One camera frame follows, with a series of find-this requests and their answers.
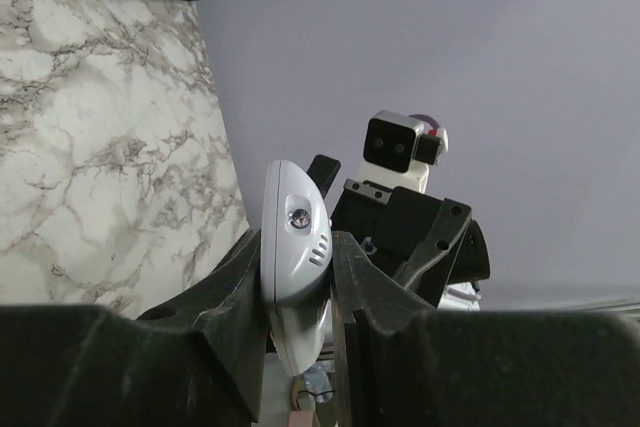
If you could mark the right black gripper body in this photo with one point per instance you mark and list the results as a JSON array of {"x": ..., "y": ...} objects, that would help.
[{"x": 389, "y": 224}]

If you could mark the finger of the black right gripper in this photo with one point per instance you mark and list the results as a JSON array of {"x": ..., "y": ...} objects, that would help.
[
  {"x": 324, "y": 170},
  {"x": 427, "y": 271}
]

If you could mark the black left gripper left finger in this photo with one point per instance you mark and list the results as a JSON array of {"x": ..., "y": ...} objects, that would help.
[{"x": 194, "y": 360}]

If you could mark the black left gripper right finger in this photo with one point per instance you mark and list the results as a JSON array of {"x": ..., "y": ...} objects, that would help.
[{"x": 400, "y": 362}]

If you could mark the white remote control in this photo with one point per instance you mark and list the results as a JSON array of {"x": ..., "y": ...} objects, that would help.
[{"x": 296, "y": 253}]

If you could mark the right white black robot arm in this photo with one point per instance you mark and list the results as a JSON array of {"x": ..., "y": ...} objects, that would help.
[{"x": 437, "y": 240}]

